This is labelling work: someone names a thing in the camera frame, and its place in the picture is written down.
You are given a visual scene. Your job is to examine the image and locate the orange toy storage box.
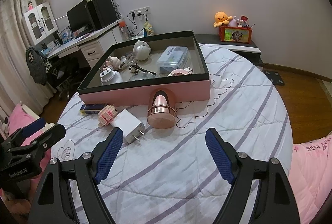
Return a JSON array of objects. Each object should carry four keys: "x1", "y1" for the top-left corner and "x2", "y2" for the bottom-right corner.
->
[{"x1": 218, "y1": 26, "x2": 252, "y2": 44}]

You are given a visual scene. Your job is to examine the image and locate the white wall power strip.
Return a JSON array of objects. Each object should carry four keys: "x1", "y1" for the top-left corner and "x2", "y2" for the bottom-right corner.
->
[{"x1": 130, "y1": 6, "x2": 151, "y2": 15}]

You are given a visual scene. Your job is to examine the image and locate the pink and black storage box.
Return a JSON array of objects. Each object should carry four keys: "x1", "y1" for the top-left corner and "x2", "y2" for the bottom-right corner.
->
[{"x1": 78, "y1": 31, "x2": 210, "y2": 106}]

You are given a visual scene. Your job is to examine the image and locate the orange octopus plush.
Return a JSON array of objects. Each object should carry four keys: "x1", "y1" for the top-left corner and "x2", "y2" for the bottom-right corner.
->
[{"x1": 213, "y1": 11, "x2": 233, "y2": 28}]

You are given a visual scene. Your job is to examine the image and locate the rose gold metallic cup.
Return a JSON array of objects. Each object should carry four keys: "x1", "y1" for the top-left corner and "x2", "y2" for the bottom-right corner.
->
[{"x1": 147, "y1": 88, "x2": 176, "y2": 129}]

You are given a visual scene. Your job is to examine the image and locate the black office chair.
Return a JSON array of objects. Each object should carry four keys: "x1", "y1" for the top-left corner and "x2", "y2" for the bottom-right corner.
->
[{"x1": 45, "y1": 56, "x2": 79, "y2": 100}]

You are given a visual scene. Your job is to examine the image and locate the black rhinestone hair clip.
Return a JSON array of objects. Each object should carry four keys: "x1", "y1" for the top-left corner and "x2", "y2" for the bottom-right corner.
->
[{"x1": 129, "y1": 64, "x2": 156, "y2": 75}]

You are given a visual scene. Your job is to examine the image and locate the pink brick donut model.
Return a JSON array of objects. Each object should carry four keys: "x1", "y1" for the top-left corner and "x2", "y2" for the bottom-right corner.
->
[{"x1": 168, "y1": 67, "x2": 193, "y2": 76}]

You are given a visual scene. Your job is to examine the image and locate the snack bag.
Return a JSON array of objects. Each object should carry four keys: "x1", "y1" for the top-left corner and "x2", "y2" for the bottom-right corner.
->
[{"x1": 144, "y1": 21, "x2": 155, "y2": 37}]

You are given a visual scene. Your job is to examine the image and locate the white glass door cabinet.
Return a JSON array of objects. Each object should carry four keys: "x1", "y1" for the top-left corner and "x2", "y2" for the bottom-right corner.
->
[{"x1": 22, "y1": 2, "x2": 58, "y2": 46}]

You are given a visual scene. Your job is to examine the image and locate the orange capped water bottle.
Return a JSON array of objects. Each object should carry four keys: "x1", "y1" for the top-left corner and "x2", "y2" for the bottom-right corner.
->
[{"x1": 119, "y1": 20, "x2": 131, "y2": 41}]

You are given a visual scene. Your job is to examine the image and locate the black bathroom scale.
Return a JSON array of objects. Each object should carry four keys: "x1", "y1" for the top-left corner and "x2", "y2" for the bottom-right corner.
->
[{"x1": 263, "y1": 70, "x2": 285, "y2": 86}]

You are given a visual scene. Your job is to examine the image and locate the white desk with drawers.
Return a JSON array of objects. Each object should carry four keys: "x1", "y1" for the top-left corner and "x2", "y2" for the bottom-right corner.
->
[{"x1": 47, "y1": 22, "x2": 123, "y2": 68}]

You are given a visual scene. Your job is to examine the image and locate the white charger block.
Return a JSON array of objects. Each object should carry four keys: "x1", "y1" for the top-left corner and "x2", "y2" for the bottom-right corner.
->
[{"x1": 111, "y1": 109, "x2": 145, "y2": 144}]

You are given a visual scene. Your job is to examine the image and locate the clear glass bottle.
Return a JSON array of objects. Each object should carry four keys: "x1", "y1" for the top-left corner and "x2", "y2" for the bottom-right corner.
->
[{"x1": 120, "y1": 52, "x2": 137, "y2": 68}]

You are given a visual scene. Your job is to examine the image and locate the clear plastic case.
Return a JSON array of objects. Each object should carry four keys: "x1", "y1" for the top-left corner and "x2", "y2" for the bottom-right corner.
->
[{"x1": 156, "y1": 46, "x2": 188, "y2": 74}]

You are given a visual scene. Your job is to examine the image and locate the pink brick block figure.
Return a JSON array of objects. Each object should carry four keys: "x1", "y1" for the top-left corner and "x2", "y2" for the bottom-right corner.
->
[{"x1": 98, "y1": 105, "x2": 118, "y2": 126}]

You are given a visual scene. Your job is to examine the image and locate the white cat night light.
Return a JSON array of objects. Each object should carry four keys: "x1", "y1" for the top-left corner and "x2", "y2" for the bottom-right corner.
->
[{"x1": 133, "y1": 40, "x2": 151, "y2": 61}]

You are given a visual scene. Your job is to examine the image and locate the blue and gold box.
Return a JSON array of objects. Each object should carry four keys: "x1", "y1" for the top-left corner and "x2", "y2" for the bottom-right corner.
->
[{"x1": 79, "y1": 103, "x2": 107, "y2": 115}]

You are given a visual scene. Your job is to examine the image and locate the pink pig doll figure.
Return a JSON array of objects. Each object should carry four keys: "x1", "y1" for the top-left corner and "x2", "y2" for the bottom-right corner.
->
[{"x1": 104, "y1": 56, "x2": 125, "y2": 71}]

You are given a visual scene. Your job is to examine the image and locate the beige curtain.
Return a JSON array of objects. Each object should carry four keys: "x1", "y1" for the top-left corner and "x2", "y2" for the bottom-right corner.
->
[{"x1": 1, "y1": 0, "x2": 54, "y2": 119}]

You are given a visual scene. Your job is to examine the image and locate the white travel plug adapter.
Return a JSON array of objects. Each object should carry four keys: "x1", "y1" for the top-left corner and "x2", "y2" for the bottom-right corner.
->
[{"x1": 100, "y1": 68, "x2": 123, "y2": 86}]

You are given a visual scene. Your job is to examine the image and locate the dark jacket on chair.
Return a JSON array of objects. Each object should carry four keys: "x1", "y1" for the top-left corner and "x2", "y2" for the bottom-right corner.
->
[{"x1": 25, "y1": 47, "x2": 52, "y2": 86}]

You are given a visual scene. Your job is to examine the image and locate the pink blanket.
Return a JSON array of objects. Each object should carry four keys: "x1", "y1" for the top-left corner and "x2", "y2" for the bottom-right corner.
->
[{"x1": 289, "y1": 134, "x2": 331, "y2": 223}]

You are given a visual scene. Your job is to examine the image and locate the white quilted striped bedspread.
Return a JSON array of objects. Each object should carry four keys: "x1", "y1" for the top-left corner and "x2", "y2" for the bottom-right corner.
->
[{"x1": 51, "y1": 43, "x2": 294, "y2": 224}]

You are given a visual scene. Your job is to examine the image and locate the black computer monitor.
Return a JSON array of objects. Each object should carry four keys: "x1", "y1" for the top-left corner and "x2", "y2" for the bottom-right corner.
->
[{"x1": 66, "y1": 0, "x2": 93, "y2": 33}]

